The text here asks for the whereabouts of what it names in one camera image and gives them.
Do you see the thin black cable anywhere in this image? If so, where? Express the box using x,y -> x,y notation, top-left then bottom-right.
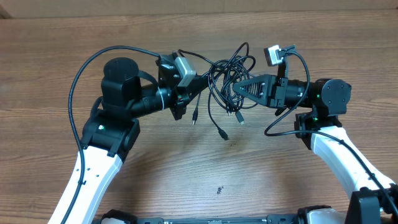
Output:
177,42 -> 251,141

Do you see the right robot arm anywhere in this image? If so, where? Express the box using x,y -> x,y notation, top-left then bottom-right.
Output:
233,62 -> 397,223

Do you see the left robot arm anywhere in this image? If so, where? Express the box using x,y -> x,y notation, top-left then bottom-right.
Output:
49,53 -> 208,223

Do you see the small black debris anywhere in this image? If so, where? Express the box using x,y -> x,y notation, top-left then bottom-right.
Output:
216,186 -> 224,195

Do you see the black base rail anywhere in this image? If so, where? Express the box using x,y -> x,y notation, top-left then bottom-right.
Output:
92,205 -> 346,224

